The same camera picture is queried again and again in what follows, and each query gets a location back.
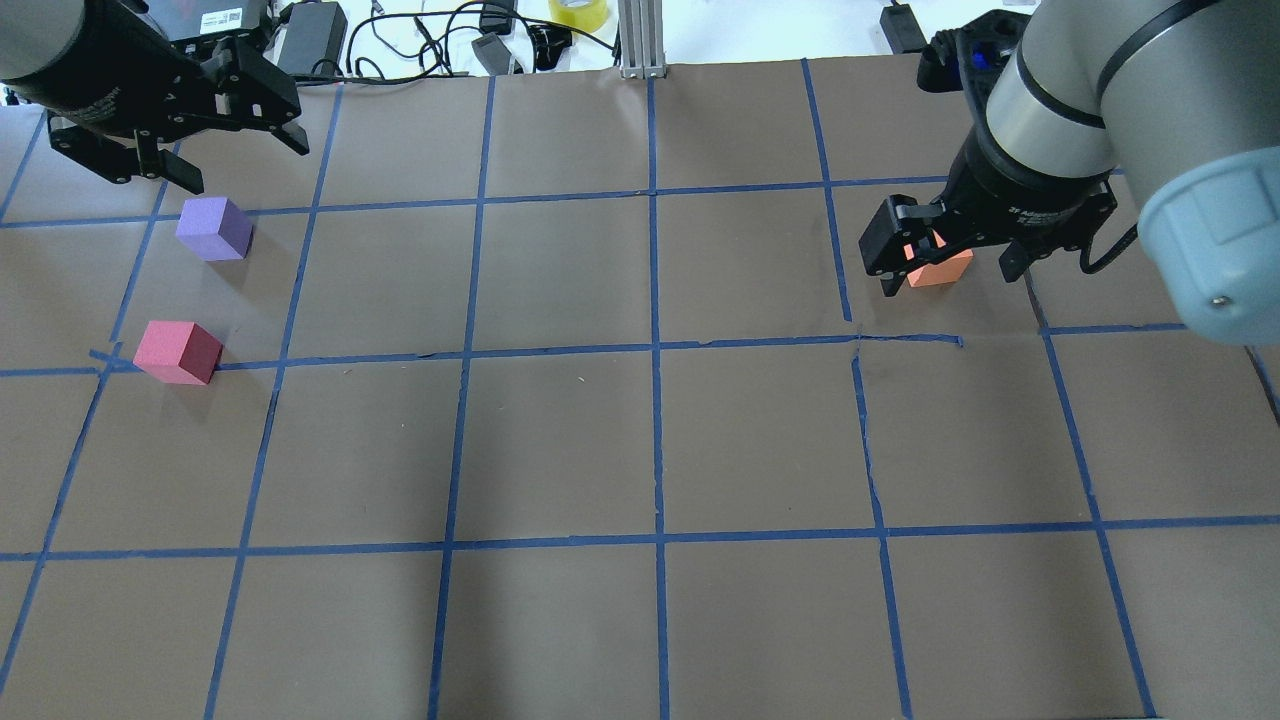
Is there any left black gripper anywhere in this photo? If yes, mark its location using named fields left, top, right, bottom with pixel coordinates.
left=5, top=1, right=311, bottom=195

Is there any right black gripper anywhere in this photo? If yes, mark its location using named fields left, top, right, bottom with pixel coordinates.
left=858, top=126, right=1119, bottom=299

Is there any orange foam cube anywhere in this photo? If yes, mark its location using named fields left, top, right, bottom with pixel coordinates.
left=902, top=231, right=974, bottom=288

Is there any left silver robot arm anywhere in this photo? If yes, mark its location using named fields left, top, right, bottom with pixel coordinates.
left=1, top=1, right=310, bottom=193

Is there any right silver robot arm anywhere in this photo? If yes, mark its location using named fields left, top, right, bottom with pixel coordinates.
left=859, top=1, right=1279, bottom=346

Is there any purple foam cube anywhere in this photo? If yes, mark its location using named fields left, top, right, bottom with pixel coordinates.
left=175, top=197, right=253, bottom=263

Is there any black labelled box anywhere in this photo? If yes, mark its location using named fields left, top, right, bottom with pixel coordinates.
left=146, top=1, right=275, bottom=44

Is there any black power adapter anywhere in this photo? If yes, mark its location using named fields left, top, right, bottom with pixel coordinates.
left=275, top=1, right=348, bottom=76

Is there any blue black device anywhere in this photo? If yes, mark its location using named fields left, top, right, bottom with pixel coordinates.
left=916, top=10, right=1030, bottom=94

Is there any red foam cube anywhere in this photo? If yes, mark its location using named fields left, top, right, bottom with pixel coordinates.
left=132, top=320, right=224, bottom=386

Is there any black box right top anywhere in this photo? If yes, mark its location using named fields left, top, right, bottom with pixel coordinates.
left=879, top=1, right=929, bottom=55

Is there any grey connector plug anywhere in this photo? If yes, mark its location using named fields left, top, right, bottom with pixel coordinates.
left=471, top=33, right=525, bottom=76

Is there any yellow tape roll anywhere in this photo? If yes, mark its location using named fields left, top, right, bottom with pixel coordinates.
left=547, top=0, right=609, bottom=33

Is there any black cable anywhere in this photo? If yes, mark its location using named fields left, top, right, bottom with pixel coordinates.
left=346, top=0, right=620, bottom=81

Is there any aluminium frame post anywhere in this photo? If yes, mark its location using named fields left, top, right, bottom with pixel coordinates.
left=617, top=0, right=668, bottom=79

